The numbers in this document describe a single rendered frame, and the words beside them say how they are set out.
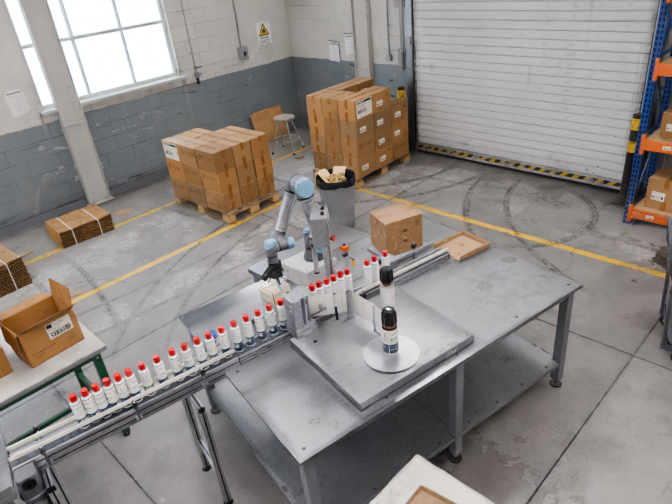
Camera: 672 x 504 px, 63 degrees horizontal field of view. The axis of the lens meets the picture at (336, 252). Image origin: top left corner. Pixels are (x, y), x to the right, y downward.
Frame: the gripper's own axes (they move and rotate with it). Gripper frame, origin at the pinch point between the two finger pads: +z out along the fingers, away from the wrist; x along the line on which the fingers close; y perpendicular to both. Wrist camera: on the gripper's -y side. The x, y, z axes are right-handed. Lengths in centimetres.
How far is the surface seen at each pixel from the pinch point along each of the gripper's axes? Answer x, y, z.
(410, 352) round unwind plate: -110, 3, -1
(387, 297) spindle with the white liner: -78, 24, -12
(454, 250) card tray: -63, 116, 2
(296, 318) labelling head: -53, -26, -14
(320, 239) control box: -42, 8, -46
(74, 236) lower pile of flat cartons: 389, 2, 77
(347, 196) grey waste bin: 136, 211, 41
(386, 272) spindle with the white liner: -77, 24, -29
